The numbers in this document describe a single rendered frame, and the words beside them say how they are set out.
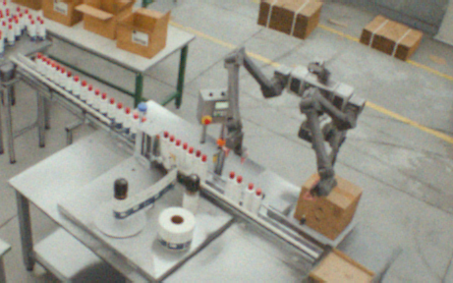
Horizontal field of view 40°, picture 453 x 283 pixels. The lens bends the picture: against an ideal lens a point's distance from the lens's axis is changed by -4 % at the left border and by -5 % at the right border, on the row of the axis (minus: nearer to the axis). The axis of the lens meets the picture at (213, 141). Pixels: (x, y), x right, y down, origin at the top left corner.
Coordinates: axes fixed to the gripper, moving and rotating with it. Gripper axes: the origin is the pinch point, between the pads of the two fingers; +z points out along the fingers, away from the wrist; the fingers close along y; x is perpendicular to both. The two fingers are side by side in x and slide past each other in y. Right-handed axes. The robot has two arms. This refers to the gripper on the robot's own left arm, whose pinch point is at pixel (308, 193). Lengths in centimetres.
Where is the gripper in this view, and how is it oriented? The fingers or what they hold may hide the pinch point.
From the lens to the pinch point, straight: 365.0
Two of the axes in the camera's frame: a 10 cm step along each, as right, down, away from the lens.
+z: -6.3, 3.5, 6.9
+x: 5.9, 8.0, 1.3
